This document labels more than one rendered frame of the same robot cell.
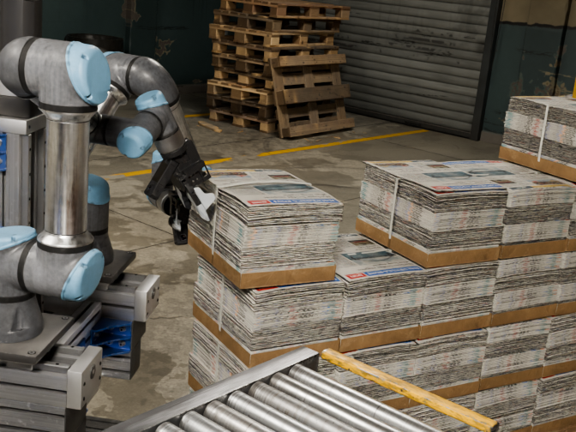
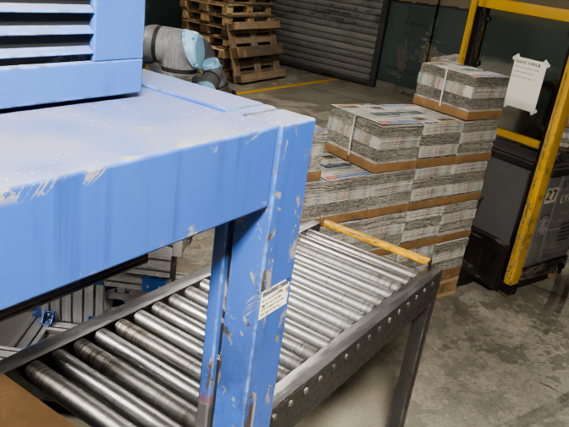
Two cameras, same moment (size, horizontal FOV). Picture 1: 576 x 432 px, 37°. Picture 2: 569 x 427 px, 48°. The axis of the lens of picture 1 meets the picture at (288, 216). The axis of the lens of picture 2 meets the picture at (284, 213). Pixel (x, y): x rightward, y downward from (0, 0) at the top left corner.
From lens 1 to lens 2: 0.54 m
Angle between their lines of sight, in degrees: 9
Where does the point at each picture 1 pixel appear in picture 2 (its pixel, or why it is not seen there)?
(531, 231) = (435, 150)
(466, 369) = (393, 237)
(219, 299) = not seen: hidden behind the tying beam
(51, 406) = (162, 255)
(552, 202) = (449, 132)
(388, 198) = (348, 128)
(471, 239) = (400, 155)
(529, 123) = (433, 80)
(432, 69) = (342, 34)
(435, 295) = (377, 190)
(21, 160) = not seen: hidden behind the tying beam
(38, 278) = not seen: hidden behind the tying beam
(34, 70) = (162, 47)
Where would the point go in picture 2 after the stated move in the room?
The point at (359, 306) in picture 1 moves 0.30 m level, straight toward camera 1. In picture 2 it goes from (333, 196) to (336, 222)
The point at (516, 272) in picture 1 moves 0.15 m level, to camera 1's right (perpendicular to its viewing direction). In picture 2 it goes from (425, 176) to (454, 179)
